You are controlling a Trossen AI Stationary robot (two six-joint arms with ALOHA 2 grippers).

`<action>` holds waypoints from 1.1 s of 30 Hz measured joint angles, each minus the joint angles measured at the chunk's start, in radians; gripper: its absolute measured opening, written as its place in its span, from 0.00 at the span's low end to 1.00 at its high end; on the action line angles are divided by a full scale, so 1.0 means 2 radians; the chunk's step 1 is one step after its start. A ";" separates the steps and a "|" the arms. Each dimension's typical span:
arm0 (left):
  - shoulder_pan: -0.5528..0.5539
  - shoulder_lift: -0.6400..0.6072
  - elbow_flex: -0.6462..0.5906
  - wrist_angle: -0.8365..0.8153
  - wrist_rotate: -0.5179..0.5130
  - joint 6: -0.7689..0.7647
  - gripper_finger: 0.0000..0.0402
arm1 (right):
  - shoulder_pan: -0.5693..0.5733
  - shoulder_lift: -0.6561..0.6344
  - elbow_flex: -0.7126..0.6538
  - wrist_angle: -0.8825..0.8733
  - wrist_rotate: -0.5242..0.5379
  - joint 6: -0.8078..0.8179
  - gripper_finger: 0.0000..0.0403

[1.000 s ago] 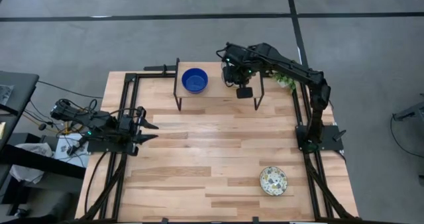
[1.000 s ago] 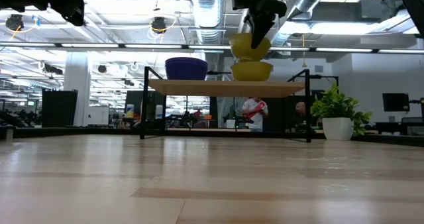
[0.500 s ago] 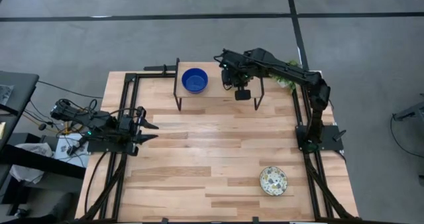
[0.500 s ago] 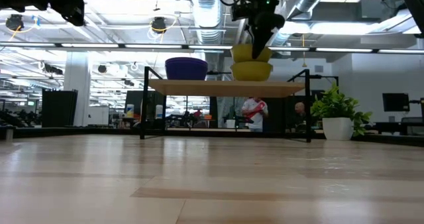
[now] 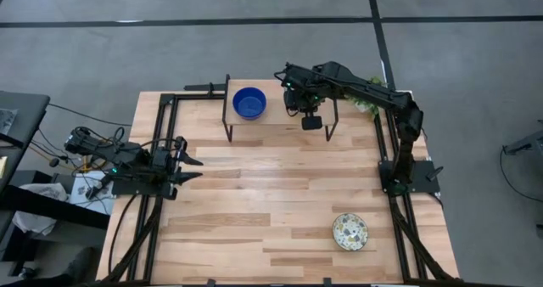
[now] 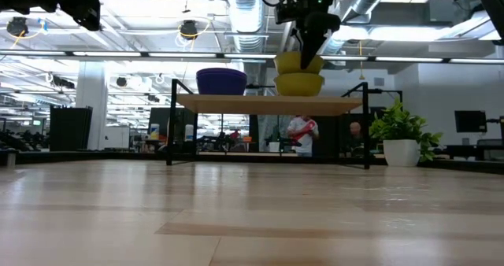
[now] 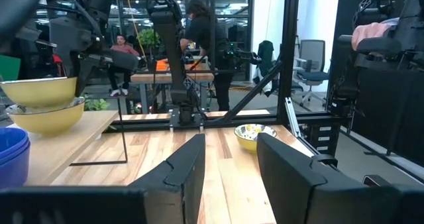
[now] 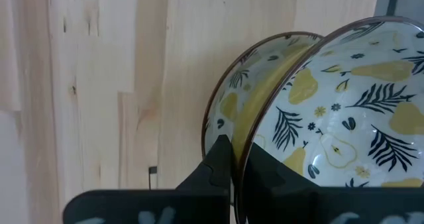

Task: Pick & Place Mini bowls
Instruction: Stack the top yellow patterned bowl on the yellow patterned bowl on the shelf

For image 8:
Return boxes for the white patterned mini bowl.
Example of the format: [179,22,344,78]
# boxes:
[201,31,324,158]
[237,15,424,224]

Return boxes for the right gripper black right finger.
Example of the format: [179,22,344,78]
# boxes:
[243,142,321,198]

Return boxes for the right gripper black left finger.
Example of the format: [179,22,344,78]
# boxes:
[177,134,233,198]

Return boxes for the wooden shelf riser black legs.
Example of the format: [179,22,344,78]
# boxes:
[0,0,381,224]

